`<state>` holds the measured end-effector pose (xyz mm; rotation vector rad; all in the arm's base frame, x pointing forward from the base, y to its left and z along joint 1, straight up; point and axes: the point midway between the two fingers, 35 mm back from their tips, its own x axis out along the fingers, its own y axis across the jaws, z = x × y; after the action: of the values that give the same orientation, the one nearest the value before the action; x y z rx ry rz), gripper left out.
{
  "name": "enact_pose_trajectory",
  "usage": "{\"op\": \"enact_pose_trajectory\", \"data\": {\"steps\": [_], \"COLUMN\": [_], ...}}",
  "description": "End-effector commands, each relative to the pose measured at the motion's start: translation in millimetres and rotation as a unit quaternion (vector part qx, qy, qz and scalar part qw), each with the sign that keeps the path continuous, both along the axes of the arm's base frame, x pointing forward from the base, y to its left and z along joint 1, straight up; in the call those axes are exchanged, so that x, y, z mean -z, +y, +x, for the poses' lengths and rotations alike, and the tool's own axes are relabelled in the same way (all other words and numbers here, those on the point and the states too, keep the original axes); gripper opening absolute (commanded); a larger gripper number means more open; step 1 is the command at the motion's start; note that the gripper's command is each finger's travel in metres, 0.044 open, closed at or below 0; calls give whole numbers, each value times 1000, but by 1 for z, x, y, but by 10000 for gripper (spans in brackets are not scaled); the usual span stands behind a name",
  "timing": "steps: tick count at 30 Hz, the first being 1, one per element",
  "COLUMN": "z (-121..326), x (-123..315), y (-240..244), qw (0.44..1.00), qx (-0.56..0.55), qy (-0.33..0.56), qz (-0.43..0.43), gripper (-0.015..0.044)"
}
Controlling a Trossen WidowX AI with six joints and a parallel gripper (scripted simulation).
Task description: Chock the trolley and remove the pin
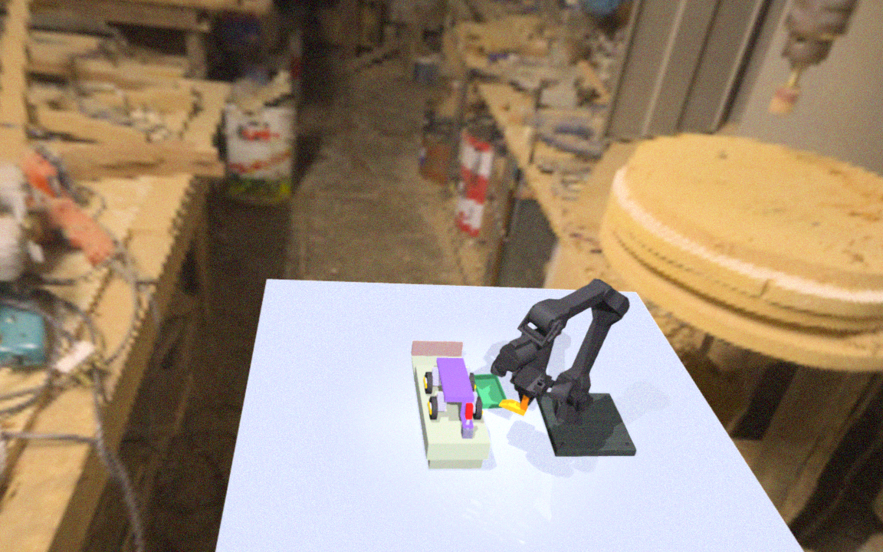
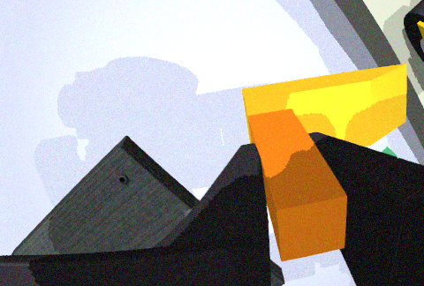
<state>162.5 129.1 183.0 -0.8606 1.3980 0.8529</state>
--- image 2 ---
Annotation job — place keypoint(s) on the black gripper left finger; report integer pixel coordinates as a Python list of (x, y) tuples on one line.
[(223, 241)]

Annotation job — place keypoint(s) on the purple-topped wheeled trolley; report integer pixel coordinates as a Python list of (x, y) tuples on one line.
[(414, 26)]

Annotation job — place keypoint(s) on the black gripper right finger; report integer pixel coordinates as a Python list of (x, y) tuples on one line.
[(384, 243)]

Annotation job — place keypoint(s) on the green tray walls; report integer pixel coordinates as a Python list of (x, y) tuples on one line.
[(387, 150)]

